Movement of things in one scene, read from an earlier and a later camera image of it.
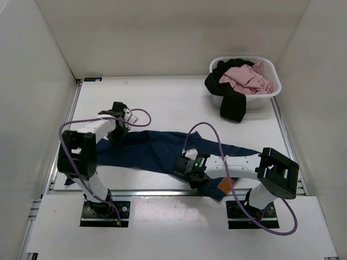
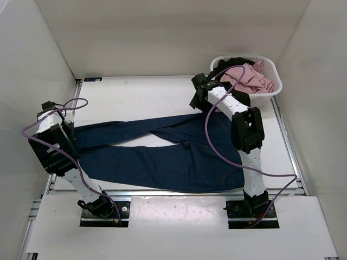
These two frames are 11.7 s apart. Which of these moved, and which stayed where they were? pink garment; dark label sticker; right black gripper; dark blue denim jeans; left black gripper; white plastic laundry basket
Moved: dark blue denim jeans; left black gripper; right black gripper
Stayed: dark label sticker; pink garment; white plastic laundry basket
